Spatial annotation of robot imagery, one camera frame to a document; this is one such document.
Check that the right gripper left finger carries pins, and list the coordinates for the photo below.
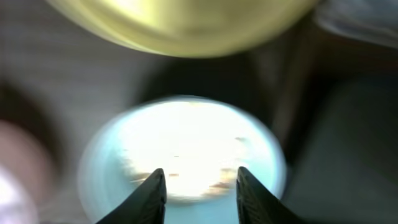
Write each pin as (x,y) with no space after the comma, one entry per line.
(146,205)

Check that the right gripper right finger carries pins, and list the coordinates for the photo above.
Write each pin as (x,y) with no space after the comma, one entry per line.
(257,205)

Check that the blue bowl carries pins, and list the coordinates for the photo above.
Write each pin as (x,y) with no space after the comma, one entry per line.
(103,184)

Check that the black waste tray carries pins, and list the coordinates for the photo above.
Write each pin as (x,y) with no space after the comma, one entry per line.
(347,172)

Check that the pink bowl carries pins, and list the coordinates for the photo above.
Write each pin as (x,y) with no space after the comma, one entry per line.
(27,175)

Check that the dark brown serving tray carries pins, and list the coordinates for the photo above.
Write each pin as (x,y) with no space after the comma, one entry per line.
(62,83)

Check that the yellow plate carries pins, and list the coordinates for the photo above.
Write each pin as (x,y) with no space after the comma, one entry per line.
(185,28)

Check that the clear plastic bin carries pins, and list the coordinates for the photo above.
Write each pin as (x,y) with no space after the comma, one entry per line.
(373,21)

